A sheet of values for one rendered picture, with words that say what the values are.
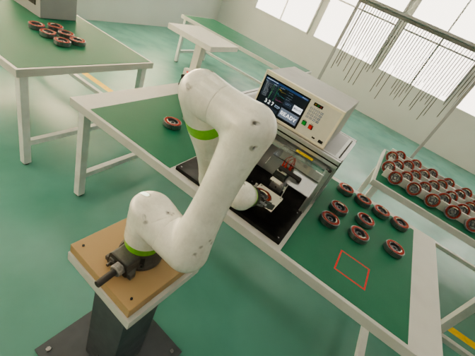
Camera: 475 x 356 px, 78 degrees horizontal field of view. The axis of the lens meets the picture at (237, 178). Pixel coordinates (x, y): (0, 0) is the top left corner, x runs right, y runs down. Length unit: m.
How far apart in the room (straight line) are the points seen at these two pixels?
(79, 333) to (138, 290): 0.82
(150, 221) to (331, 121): 0.96
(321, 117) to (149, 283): 1.03
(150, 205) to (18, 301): 1.17
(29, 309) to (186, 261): 1.19
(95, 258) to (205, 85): 0.66
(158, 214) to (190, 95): 0.35
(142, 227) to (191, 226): 0.17
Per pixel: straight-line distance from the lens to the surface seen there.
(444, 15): 7.71
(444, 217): 2.77
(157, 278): 1.05
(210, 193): 0.74
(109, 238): 1.13
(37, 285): 1.97
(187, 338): 1.87
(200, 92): 0.73
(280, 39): 8.32
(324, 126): 1.49
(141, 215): 0.89
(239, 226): 1.40
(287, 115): 1.53
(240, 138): 0.66
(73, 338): 1.80
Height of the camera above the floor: 1.66
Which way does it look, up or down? 33 degrees down
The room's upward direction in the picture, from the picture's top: 25 degrees clockwise
